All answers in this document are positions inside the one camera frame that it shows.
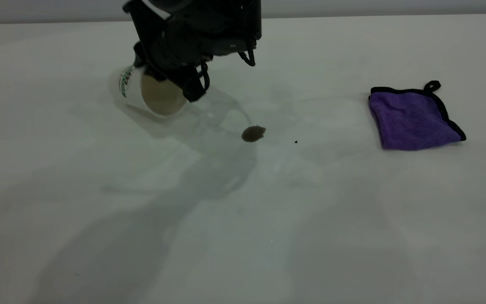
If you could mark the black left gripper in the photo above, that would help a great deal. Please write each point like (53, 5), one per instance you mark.
(209, 29)

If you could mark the white paper coffee cup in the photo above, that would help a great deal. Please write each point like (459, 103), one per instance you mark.
(158, 97)

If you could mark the brown liquid spill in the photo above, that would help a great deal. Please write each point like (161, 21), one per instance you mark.
(253, 134)

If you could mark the purple cloth with black trim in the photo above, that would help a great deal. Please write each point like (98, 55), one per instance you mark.
(411, 120)

